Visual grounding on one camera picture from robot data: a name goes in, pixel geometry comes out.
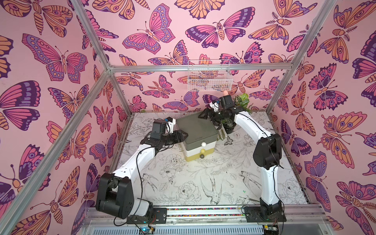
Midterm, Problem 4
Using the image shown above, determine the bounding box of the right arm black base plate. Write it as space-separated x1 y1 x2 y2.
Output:
241 206 287 223

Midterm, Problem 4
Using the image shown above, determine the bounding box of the potted green plant pink tulip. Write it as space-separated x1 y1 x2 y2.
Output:
220 91 252 134

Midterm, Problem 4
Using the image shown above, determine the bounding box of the white wire wall basket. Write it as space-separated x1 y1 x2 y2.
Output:
187 63 233 92

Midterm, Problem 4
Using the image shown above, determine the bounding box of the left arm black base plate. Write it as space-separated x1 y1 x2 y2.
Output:
126 208 167 225

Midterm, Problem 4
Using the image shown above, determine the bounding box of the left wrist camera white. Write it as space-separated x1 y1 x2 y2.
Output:
165 117 176 133

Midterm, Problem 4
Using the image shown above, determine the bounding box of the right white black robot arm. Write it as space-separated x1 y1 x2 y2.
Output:
199 92 282 206

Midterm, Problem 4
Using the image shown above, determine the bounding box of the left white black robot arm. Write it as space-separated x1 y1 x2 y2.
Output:
96 117 189 220

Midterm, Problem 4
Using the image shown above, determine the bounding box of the grey cream three-drawer chest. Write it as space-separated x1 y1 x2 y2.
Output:
176 113 218 162

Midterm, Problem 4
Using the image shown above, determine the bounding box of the aluminium front rail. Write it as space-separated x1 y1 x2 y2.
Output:
85 205 327 227

